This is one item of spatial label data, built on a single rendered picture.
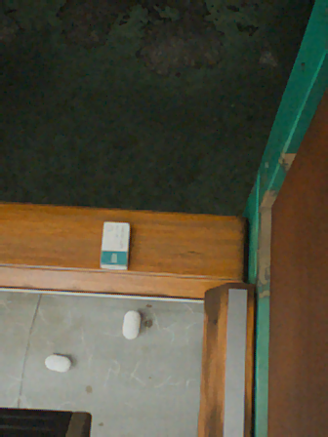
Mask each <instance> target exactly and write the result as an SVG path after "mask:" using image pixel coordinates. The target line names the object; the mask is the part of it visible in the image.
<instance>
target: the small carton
mask: <svg viewBox="0 0 328 437"><path fill-rule="evenodd" d="M130 237H131V224H130V223H114V222H105V223H104V227H103V228H102V249H101V261H100V265H101V268H111V269H127V263H129V251H130Z"/></svg>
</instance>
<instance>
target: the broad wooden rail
mask: <svg viewBox="0 0 328 437"><path fill-rule="evenodd" d="M105 222H114V223H130V224H131V237H130V251H129V263H127V269H111V268H101V265H100V261H101V249H102V238H103V227H104V223H105ZM248 226H249V222H248V219H247V218H246V217H238V216H221V215H203V214H187V213H170V212H153V211H136V210H119V208H102V207H85V206H67V205H51V204H33V203H17V202H0V289H17V290H33V291H51V292H67V293H84V294H101V295H119V296H135V297H152V298H169V299H185V300H202V301H203V296H205V292H206V291H207V290H210V289H212V288H215V287H219V285H221V284H223V283H226V282H240V283H247V260H248Z"/></svg>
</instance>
